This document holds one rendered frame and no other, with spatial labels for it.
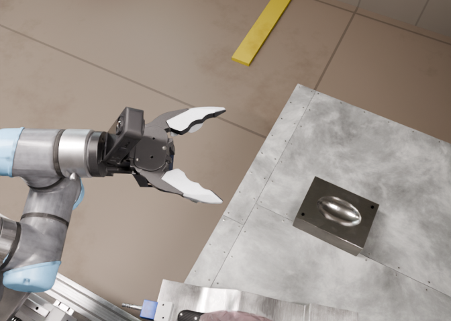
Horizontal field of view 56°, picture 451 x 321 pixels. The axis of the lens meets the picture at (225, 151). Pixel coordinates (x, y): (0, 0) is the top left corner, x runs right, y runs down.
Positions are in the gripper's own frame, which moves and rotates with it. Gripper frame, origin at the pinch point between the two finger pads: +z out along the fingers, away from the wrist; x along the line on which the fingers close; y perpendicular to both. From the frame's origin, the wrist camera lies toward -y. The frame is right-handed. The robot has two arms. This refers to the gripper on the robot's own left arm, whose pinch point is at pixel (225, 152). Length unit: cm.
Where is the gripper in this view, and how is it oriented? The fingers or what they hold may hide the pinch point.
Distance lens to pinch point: 63.2
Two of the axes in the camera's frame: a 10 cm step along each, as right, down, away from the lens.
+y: 0.0, 3.9, 9.2
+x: -0.3, 9.2, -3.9
